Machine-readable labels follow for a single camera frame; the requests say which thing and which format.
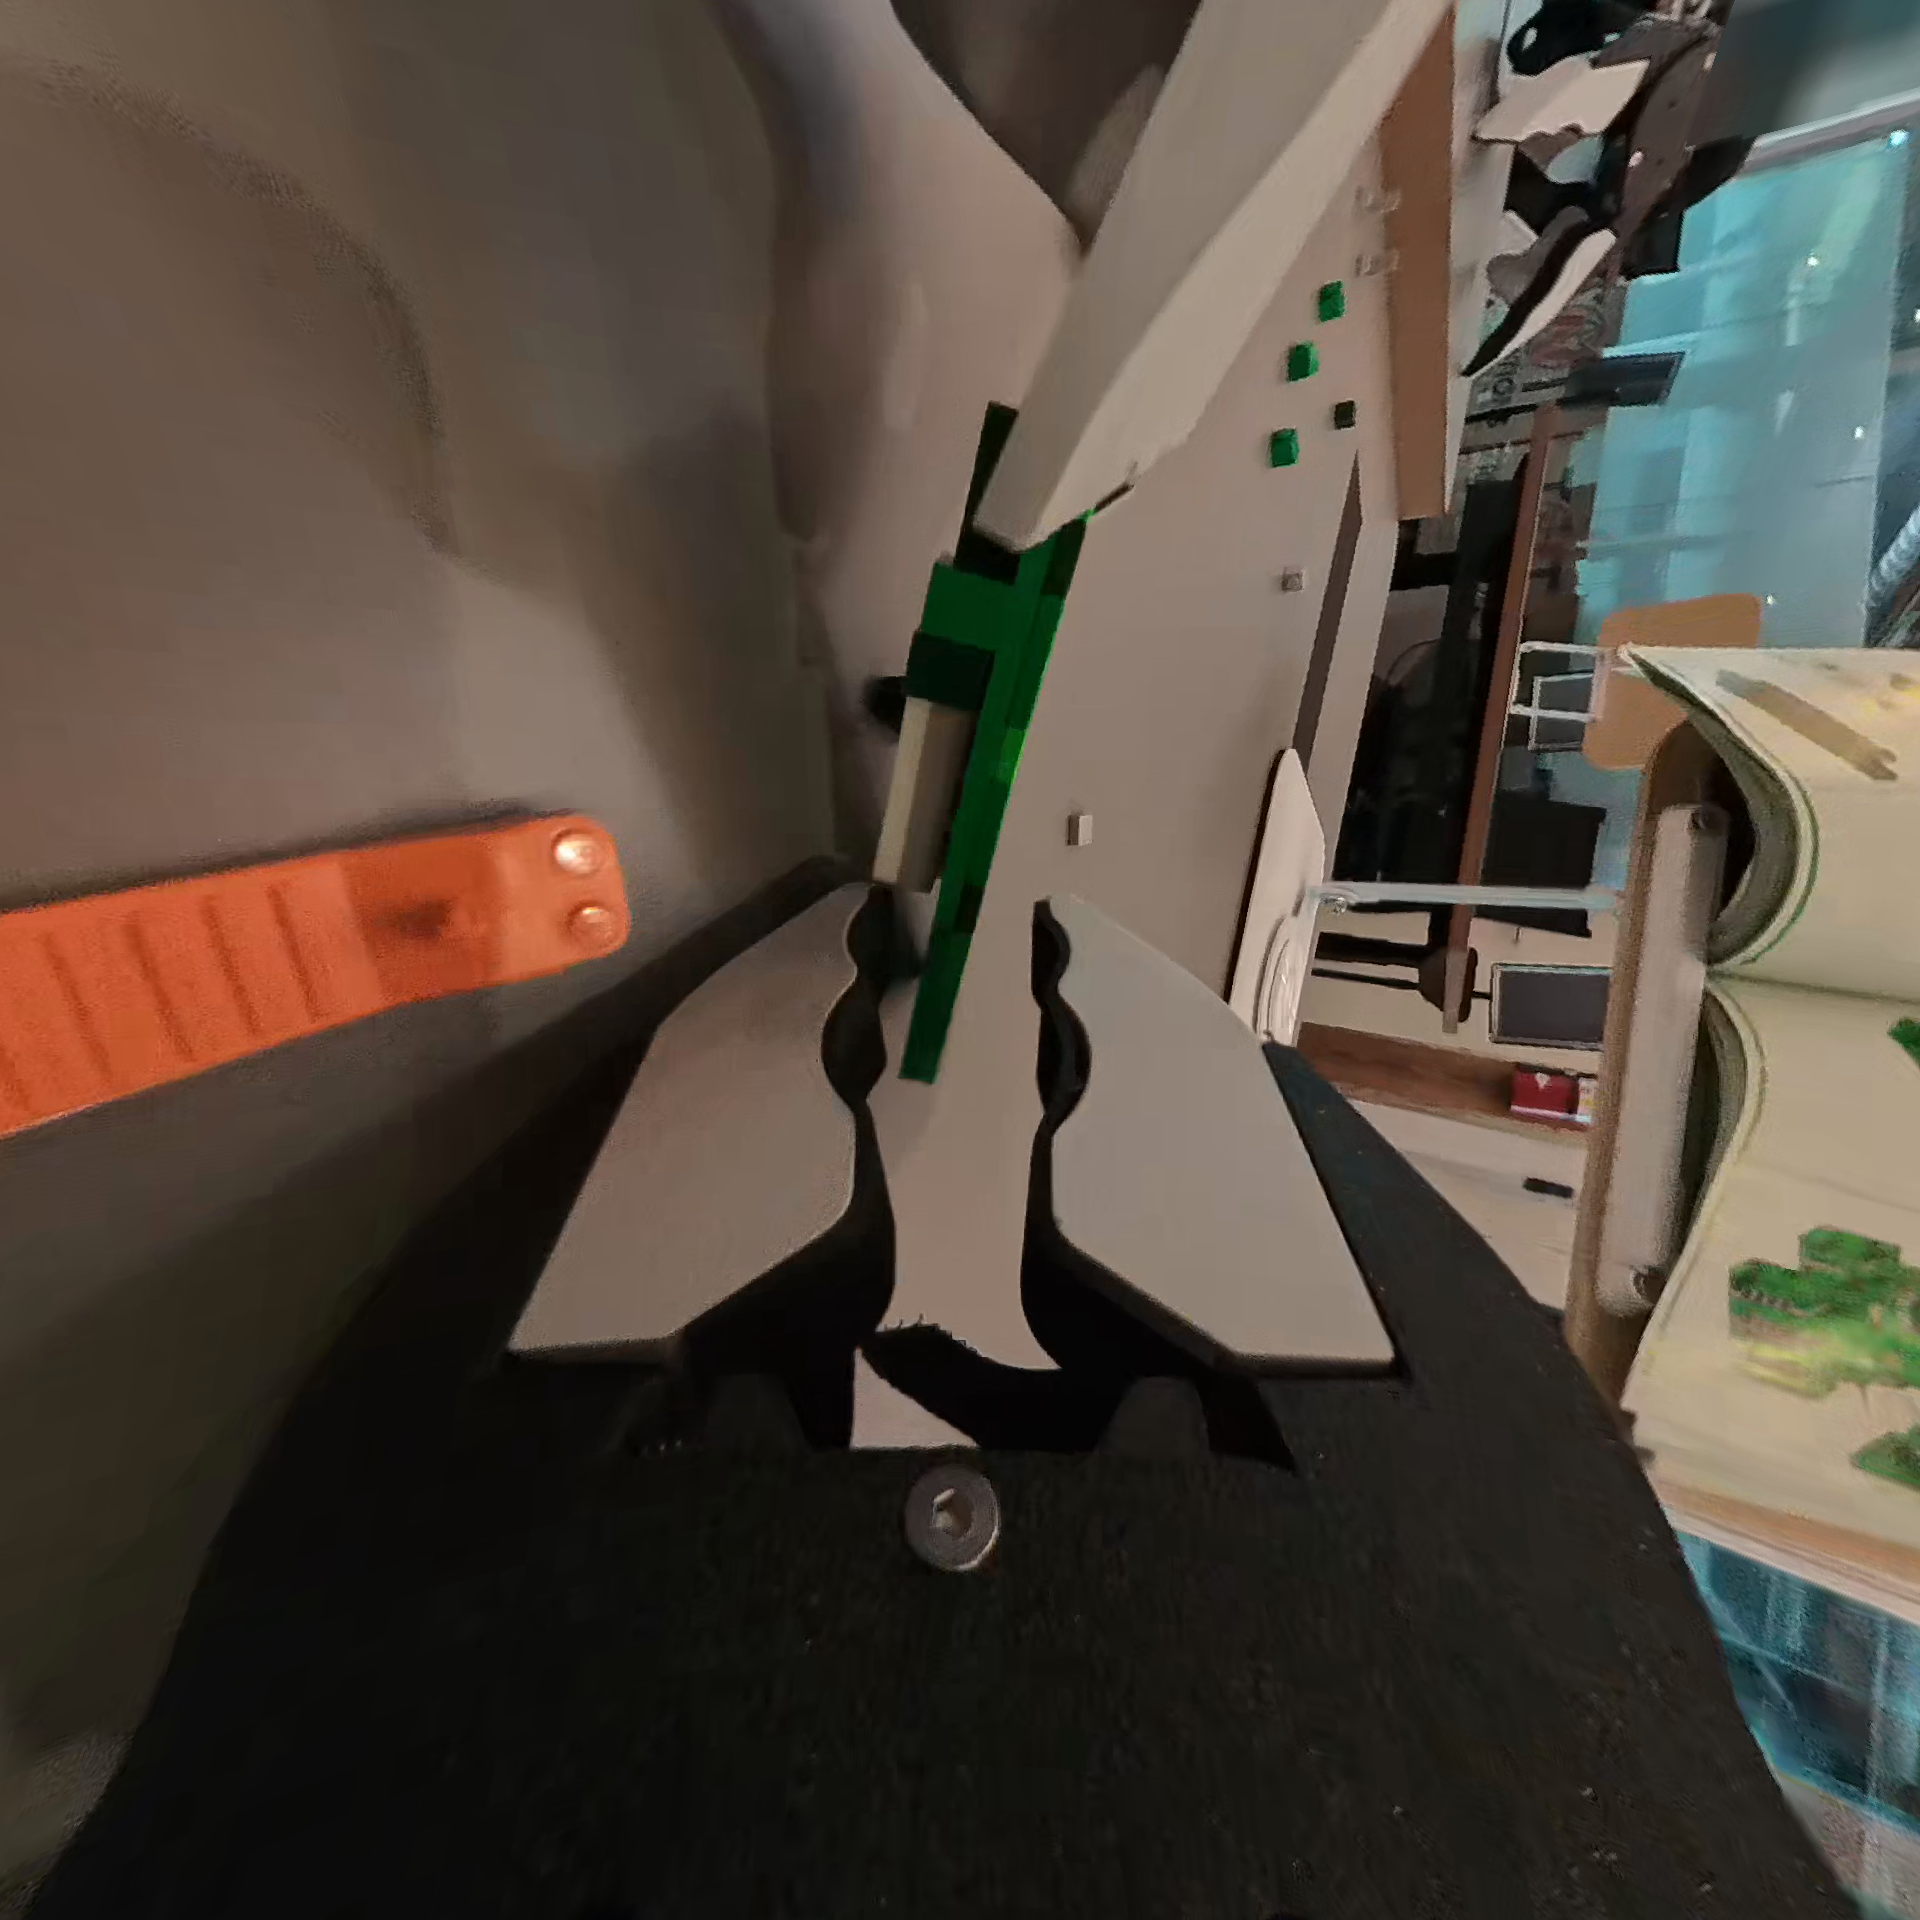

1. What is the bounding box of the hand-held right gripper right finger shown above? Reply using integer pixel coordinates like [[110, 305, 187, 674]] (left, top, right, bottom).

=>
[[1023, 894, 1404, 1471]]

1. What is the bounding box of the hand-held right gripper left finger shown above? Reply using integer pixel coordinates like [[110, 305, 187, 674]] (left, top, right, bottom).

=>
[[507, 883, 903, 1454]]

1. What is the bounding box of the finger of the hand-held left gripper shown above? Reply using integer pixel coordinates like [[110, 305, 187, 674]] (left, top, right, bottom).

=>
[[972, 0, 1460, 552]]

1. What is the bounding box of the green brick assembly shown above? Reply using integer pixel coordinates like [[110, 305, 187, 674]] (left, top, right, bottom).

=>
[[866, 403, 1093, 1086]]

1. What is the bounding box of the grey desk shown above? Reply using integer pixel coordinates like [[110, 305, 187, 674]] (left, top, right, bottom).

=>
[[0, 0, 1460, 1920]]

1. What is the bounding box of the white rounded panel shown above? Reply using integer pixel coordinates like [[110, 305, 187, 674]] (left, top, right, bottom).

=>
[[1227, 747, 1333, 1049]]

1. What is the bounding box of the small grey screen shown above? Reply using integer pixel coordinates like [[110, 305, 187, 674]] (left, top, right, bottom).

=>
[[1489, 962, 1614, 1050]]

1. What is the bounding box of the black and white hand-held gripper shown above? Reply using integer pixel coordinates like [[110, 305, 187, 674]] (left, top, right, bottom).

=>
[[1459, 0, 1761, 381]]

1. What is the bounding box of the orange brick separator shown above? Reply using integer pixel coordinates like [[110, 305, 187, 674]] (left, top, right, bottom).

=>
[[0, 810, 637, 1147]]

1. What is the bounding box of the open instruction booklet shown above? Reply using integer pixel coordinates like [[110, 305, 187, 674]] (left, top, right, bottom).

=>
[[1617, 642, 1920, 1596]]

